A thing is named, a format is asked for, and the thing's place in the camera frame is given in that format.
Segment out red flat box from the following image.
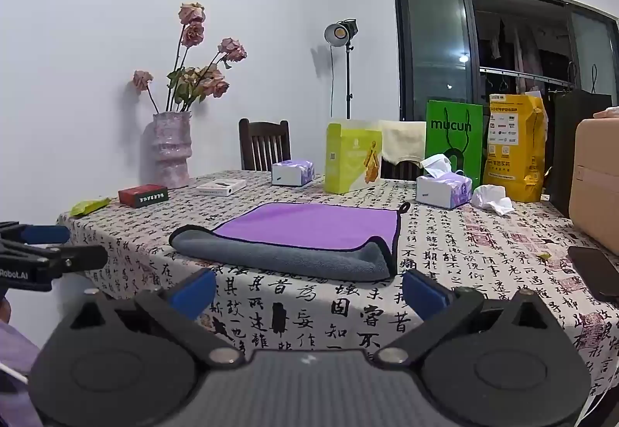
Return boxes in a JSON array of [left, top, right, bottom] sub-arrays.
[[117, 184, 169, 208]]

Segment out hanging clothes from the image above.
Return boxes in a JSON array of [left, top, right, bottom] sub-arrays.
[[476, 16, 549, 80]]

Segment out black smartphone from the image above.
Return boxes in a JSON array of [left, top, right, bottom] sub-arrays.
[[566, 245, 619, 303]]

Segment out black paper bag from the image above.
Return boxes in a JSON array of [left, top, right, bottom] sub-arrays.
[[545, 61, 614, 219]]

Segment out yellow-green carton box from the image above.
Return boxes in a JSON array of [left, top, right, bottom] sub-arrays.
[[323, 118, 384, 195]]

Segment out dark wooden chair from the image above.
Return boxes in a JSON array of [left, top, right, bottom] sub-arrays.
[[381, 155, 426, 181], [238, 118, 292, 173]]

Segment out pink speckled vase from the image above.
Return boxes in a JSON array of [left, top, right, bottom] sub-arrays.
[[152, 111, 195, 190]]

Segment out yellow plastic bag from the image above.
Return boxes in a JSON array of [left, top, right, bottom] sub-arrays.
[[483, 92, 547, 203]]

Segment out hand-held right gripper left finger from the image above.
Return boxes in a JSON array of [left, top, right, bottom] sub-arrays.
[[70, 268, 245, 368]]

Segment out dried pink roses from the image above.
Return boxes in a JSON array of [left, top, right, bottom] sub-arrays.
[[132, 2, 248, 114]]

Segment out purple white tissue box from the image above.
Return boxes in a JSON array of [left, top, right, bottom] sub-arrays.
[[415, 154, 474, 210], [270, 159, 316, 187]]

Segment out black framed sliding glass door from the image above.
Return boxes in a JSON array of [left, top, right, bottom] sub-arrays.
[[393, 0, 619, 129]]

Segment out purple and grey towel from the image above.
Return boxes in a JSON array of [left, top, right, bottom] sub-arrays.
[[169, 201, 412, 282]]

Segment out white cable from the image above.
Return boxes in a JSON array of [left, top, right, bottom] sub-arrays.
[[0, 361, 29, 383]]

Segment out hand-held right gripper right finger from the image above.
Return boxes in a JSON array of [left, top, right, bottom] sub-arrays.
[[372, 268, 553, 371]]

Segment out studio lamp on stand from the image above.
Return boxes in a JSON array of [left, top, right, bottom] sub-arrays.
[[323, 18, 359, 121]]

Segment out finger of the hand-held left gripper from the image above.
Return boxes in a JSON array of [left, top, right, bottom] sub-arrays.
[[0, 221, 71, 247], [0, 239, 108, 277]]

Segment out person's purple clothing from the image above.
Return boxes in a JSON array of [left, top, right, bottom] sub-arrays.
[[0, 319, 45, 427]]

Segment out beige cardboard box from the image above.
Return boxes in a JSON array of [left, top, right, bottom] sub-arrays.
[[568, 117, 619, 257]]

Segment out white flat box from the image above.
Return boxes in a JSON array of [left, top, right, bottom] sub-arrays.
[[195, 178, 247, 197]]

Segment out green paper bag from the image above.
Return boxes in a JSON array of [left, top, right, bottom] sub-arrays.
[[425, 99, 485, 190]]

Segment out printed calligraphy tablecloth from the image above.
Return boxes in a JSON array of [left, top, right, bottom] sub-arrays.
[[57, 169, 619, 408]]

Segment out green snack packet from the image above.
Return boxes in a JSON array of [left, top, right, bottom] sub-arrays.
[[70, 197, 112, 219]]

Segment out crumpled white tissue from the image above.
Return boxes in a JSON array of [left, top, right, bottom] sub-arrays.
[[471, 184, 516, 217]]

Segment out cream towel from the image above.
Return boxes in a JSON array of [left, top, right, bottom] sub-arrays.
[[379, 120, 427, 166]]

